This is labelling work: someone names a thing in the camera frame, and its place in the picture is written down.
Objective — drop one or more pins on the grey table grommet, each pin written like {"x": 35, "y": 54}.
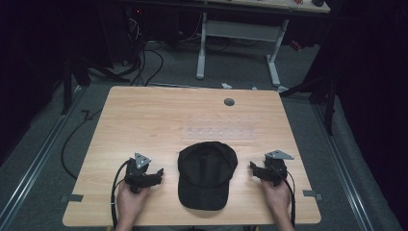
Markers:
{"x": 229, "y": 102}

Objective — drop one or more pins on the person's left hand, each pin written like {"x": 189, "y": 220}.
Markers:
{"x": 130, "y": 202}

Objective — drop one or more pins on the black baseball cap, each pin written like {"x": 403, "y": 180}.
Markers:
{"x": 205, "y": 173}

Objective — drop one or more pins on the black metal stand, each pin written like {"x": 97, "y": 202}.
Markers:
{"x": 73, "y": 73}
{"x": 320, "y": 93}

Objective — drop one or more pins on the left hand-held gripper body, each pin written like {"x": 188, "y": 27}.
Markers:
{"x": 138, "y": 171}

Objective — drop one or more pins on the person's right hand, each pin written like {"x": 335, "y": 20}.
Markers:
{"x": 277, "y": 197}

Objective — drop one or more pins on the grey tape strip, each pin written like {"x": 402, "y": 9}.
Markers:
{"x": 72, "y": 198}
{"x": 311, "y": 193}

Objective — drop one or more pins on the desk with white metal legs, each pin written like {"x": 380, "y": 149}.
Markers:
{"x": 240, "y": 30}

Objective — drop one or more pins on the metal floor rail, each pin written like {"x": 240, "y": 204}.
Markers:
{"x": 35, "y": 163}
{"x": 344, "y": 166}

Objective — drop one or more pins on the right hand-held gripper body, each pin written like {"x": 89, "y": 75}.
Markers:
{"x": 275, "y": 168}

